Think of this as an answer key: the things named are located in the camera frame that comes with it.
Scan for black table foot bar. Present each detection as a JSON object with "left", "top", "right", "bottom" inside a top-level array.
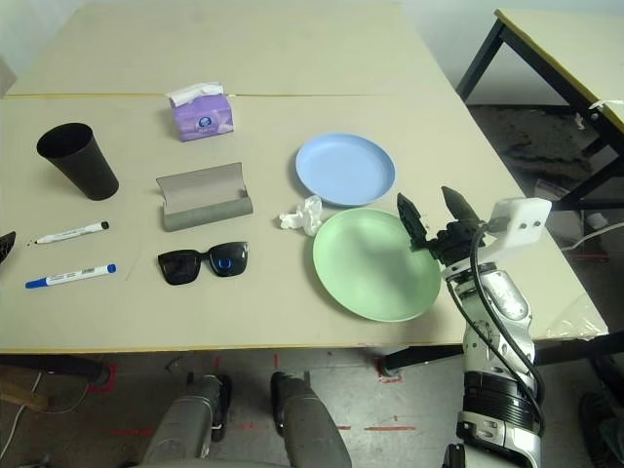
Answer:
[
  {"left": 0, "top": 354, "right": 111, "bottom": 386},
  {"left": 382, "top": 329, "right": 624, "bottom": 379}
]

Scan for clear plastic sheet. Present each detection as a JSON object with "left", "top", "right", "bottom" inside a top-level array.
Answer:
[{"left": 540, "top": 292, "right": 610, "bottom": 342}]

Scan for thin white floor cable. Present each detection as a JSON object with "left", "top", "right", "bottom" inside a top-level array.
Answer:
[{"left": 0, "top": 370, "right": 92, "bottom": 443}]

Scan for white marker black cap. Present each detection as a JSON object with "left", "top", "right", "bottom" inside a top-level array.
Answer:
[{"left": 27, "top": 220, "right": 110, "bottom": 247}]

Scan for grey robot leg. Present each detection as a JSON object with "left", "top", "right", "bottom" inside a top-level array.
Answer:
[
  {"left": 140, "top": 372, "right": 234, "bottom": 468},
  {"left": 270, "top": 370, "right": 353, "bottom": 468}
]

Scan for wooden plank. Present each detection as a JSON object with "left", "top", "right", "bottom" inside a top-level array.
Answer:
[{"left": 0, "top": 382, "right": 50, "bottom": 413}]

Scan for black plastic cup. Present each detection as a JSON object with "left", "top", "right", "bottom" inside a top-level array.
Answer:
[{"left": 36, "top": 122, "right": 121, "bottom": 202}]

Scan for grey robot right leg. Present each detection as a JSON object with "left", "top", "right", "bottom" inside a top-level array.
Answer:
[{"left": 270, "top": 370, "right": 353, "bottom": 468}]

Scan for blue plate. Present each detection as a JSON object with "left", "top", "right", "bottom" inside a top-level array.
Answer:
[{"left": 294, "top": 132, "right": 397, "bottom": 208}]

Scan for grey glasses case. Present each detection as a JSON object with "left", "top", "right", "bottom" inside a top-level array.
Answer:
[{"left": 155, "top": 162, "right": 254, "bottom": 233}]

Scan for green plate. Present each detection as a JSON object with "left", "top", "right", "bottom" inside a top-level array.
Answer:
[{"left": 311, "top": 208, "right": 443, "bottom": 323}]

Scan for beige table black frame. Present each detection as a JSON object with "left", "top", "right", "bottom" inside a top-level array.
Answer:
[{"left": 455, "top": 7, "right": 624, "bottom": 212}]

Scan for white strap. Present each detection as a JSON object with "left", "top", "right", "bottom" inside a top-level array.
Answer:
[{"left": 573, "top": 98, "right": 624, "bottom": 131}]

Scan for grey flat packet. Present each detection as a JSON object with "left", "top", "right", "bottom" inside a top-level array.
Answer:
[{"left": 535, "top": 177, "right": 569, "bottom": 199}]

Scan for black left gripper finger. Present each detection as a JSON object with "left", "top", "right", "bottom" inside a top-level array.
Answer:
[{"left": 0, "top": 230, "right": 18, "bottom": 268}]

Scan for thick white floor cable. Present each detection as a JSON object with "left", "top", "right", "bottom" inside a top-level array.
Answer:
[{"left": 560, "top": 221, "right": 624, "bottom": 251}]

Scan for white marker blue cap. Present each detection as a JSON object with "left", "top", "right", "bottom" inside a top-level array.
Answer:
[{"left": 24, "top": 263, "right": 118, "bottom": 290}]

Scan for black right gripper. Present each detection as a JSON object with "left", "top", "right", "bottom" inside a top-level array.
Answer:
[{"left": 396, "top": 185, "right": 489, "bottom": 268}]

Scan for grey robot left leg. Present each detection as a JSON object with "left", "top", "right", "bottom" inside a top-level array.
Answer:
[{"left": 140, "top": 372, "right": 234, "bottom": 468}]

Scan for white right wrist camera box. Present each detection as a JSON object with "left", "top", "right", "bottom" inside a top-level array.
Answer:
[{"left": 482, "top": 196, "right": 553, "bottom": 265}]

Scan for black sunglasses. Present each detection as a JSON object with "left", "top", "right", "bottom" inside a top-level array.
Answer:
[{"left": 157, "top": 240, "right": 251, "bottom": 287}]

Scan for purple tissue pack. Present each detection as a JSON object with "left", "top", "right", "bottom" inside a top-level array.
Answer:
[{"left": 166, "top": 81, "right": 236, "bottom": 143}]

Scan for white tissue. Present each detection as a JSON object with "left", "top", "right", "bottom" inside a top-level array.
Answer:
[{"left": 278, "top": 194, "right": 324, "bottom": 237}]

